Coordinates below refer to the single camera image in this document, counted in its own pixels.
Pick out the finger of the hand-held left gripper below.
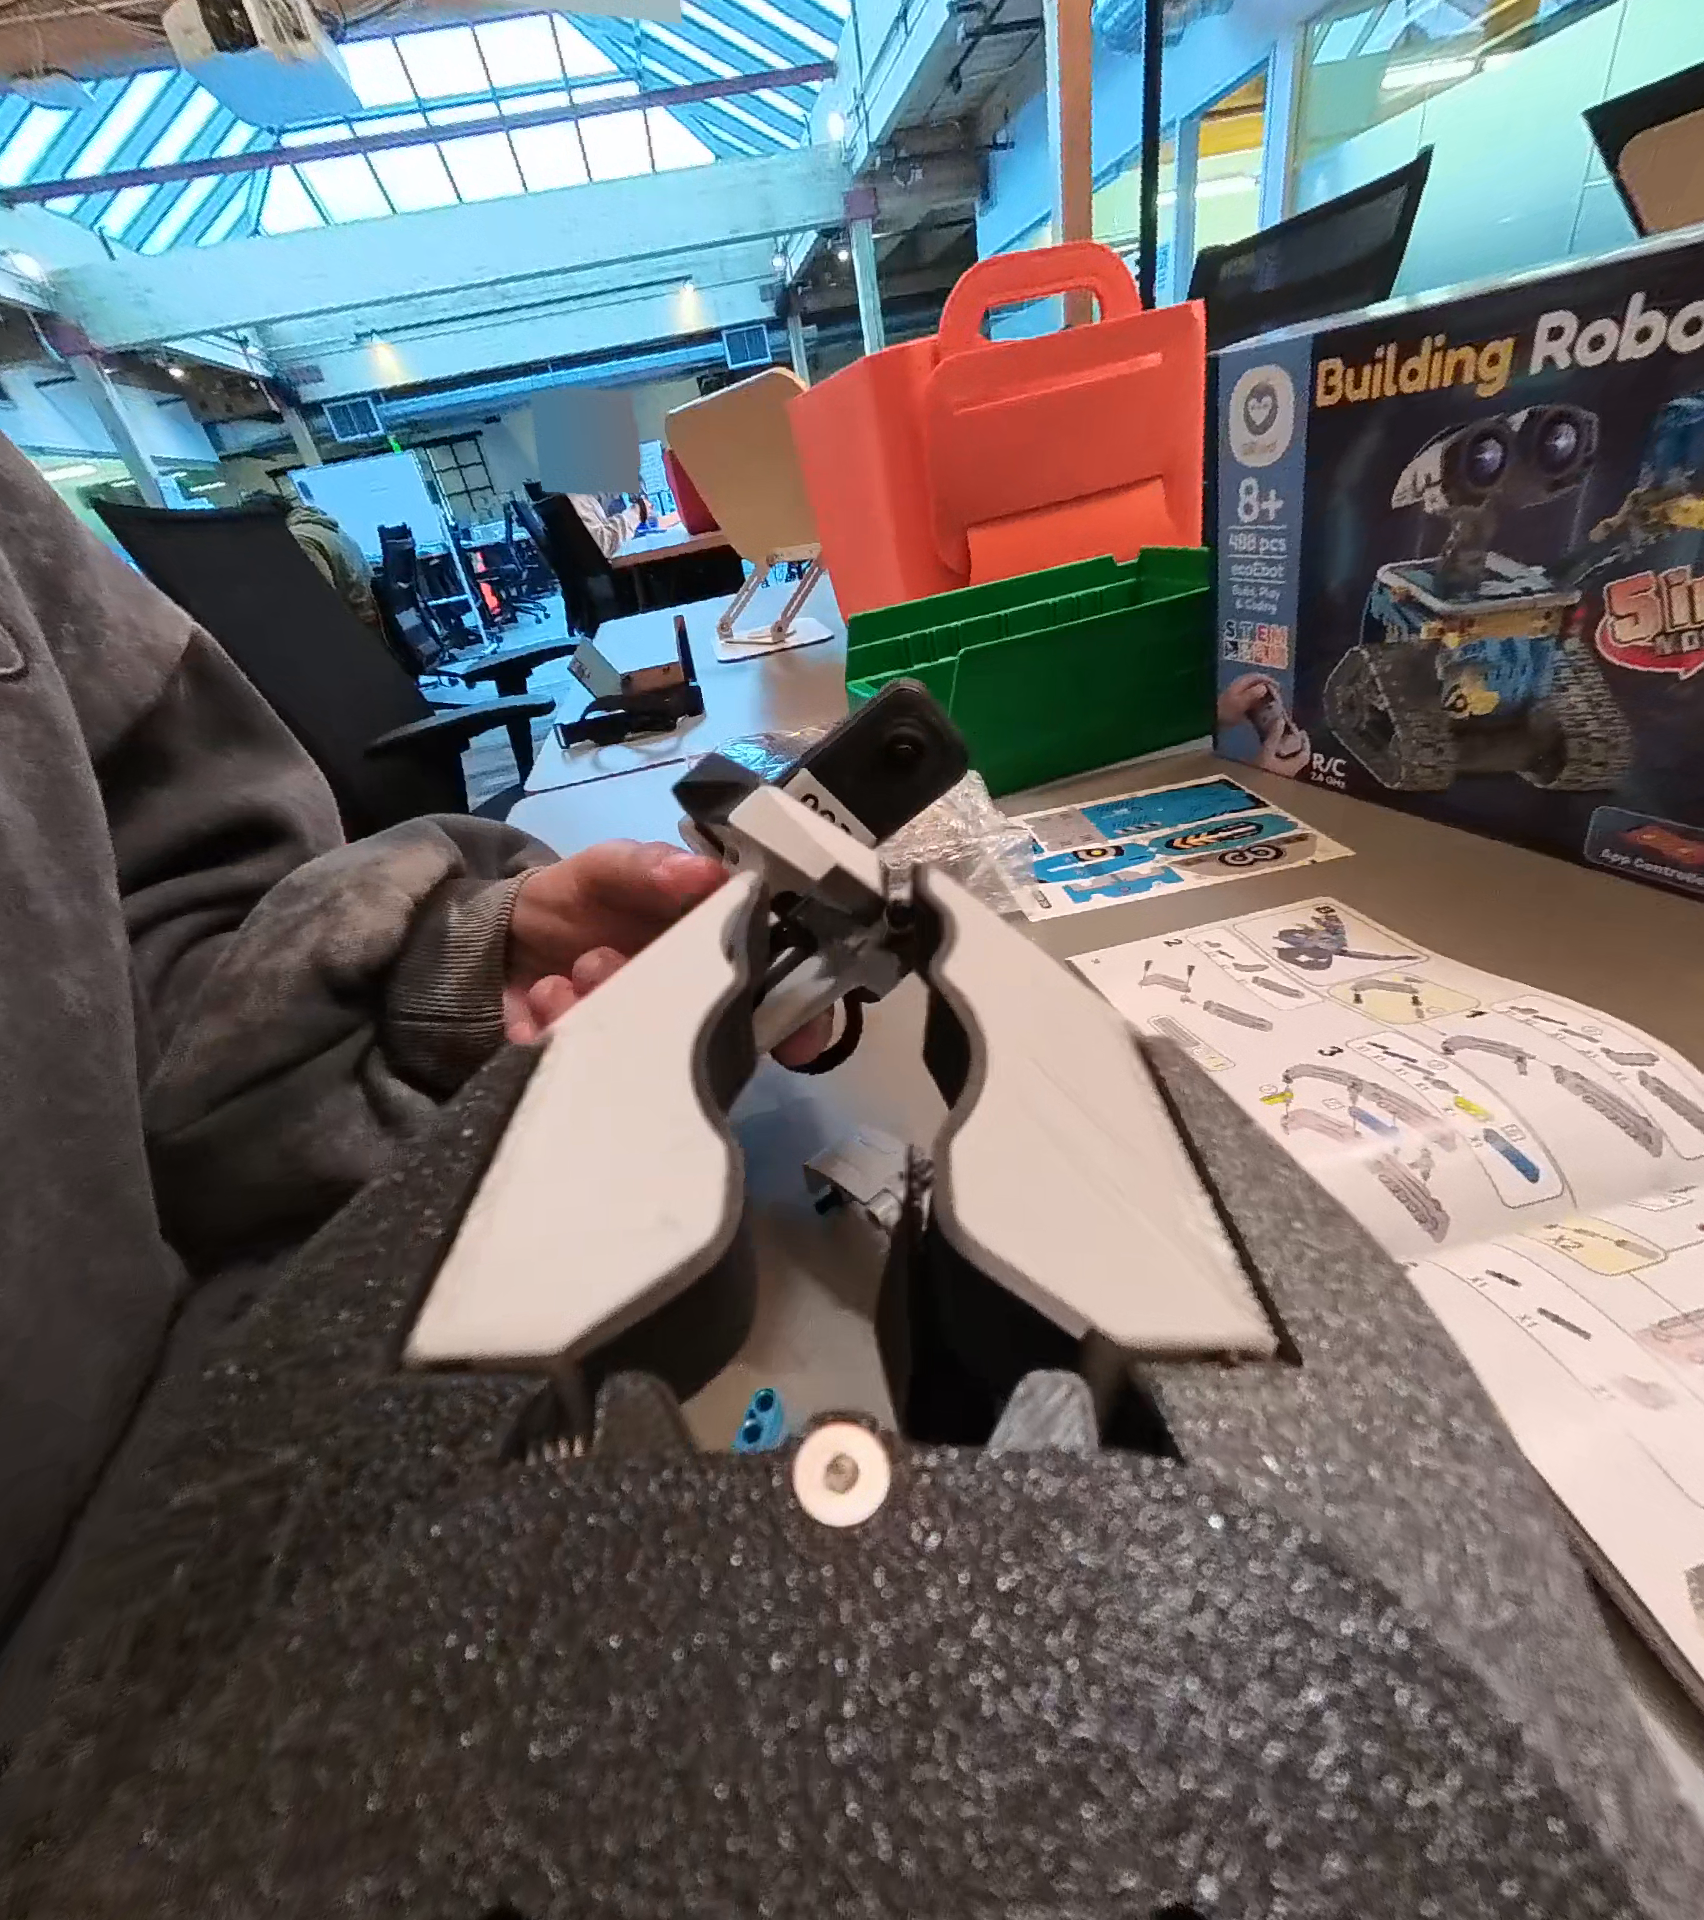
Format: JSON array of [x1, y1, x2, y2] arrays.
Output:
[[725, 783, 889, 920], [777, 896, 923, 996]]

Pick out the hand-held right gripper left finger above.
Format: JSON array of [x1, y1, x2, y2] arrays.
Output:
[[403, 870, 769, 1442]]

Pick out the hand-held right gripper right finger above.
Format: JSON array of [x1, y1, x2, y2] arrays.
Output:
[[913, 867, 1282, 1442]]

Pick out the person's left forearm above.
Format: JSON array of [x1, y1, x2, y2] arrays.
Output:
[[139, 817, 559, 1147]]

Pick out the white adjacent desk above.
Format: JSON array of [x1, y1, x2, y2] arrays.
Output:
[[506, 576, 859, 861]]

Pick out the grey desk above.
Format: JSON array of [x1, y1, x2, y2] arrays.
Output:
[[673, 750, 1704, 1909]]

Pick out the person's left hand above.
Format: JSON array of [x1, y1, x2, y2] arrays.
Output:
[[499, 841, 734, 1052]]

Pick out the crumpled clear plastic bag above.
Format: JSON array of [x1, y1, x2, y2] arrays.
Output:
[[708, 727, 1044, 920]]

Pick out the green plastic bin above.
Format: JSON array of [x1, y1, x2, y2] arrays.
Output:
[[844, 547, 1221, 800]]

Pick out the black device with box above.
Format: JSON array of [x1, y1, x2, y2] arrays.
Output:
[[556, 614, 711, 756]]

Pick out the blue sticker sheet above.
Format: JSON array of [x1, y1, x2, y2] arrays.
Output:
[[1008, 776, 1359, 923]]

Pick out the orange plastic bin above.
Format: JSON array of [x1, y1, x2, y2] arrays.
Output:
[[787, 240, 1213, 629]]

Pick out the open instruction booklet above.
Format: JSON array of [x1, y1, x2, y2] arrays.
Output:
[[1068, 896, 1704, 1806]]

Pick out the white board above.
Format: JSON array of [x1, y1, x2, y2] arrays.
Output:
[[285, 451, 441, 568]]

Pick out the black office chair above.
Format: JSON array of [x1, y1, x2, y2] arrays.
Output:
[[94, 503, 588, 846]]

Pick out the dark blue toy box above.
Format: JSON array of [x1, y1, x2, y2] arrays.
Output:
[[1209, 210, 1704, 937]]

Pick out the black monitor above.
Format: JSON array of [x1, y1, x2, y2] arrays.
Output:
[[1189, 146, 1440, 313]]

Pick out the skylight window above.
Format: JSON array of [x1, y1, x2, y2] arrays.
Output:
[[0, 0, 859, 260]]

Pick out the white ceiling device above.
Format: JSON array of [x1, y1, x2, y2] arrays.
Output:
[[163, 0, 355, 123]]

